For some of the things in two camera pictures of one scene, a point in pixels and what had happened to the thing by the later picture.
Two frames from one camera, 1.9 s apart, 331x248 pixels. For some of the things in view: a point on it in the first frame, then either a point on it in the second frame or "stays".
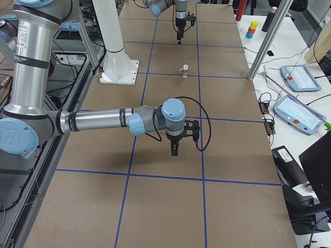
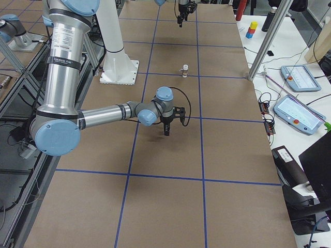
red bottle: [241, 4] stays
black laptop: [316, 161] stays
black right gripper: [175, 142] → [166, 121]
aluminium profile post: [282, 13] stays
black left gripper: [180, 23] → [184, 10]
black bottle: [269, 19] stays
